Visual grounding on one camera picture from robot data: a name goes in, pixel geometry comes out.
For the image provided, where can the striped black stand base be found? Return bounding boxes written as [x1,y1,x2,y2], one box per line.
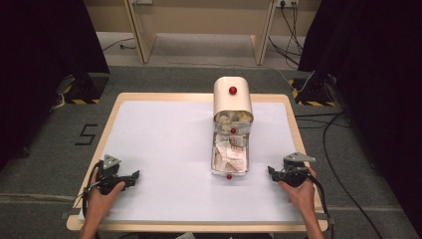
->
[61,73,111,106]
[287,77,338,108]

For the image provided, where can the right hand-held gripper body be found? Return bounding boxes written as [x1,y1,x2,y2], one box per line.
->
[280,151,317,189]

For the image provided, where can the white table mat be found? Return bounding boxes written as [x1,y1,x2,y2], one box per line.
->
[78,100,305,223]

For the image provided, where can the black curtain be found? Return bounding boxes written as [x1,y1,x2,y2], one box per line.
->
[298,0,422,233]
[0,0,111,170]

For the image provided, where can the long clear drawer red knob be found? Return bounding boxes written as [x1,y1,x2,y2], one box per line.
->
[210,130,251,181]

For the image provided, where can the long black floor cable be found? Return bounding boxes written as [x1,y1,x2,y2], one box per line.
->
[294,112,386,239]

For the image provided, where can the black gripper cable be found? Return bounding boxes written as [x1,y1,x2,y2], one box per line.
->
[307,172,334,239]
[81,160,102,221]

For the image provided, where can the short clear drawer red knob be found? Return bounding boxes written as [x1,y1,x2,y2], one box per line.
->
[213,111,254,135]

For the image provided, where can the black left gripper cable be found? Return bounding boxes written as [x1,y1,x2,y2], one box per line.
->
[81,160,102,221]

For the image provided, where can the black wall socket cables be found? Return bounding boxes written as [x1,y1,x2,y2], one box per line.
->
[268,2,306,68]

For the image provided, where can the light wooden table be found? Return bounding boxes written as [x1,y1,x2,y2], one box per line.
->
[66,92,329,233]

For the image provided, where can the person's left hand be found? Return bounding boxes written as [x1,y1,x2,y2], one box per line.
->
[87,166,126,221]

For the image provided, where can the pile of white yellow packets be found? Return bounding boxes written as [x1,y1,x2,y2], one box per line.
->
[215,111,253,131]

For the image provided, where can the cream bread box lid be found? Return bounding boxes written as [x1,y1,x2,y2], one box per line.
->
[213,76,255,124]

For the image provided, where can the light wooden desk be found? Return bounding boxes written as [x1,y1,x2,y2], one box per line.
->
[123,0,277,66]

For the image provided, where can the person's right hand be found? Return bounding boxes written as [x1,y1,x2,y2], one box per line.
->
[278,166,318,217]

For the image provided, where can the white wall socket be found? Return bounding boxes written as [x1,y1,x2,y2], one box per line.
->
[276,0,301,9]

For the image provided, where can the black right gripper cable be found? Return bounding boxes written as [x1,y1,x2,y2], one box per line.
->
[307,172,334,239]

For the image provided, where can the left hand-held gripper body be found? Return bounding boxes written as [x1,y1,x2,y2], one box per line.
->
[95,153,129,196]

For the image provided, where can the pile of printed paper packets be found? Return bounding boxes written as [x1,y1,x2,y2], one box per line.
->
[213,133,248,173]

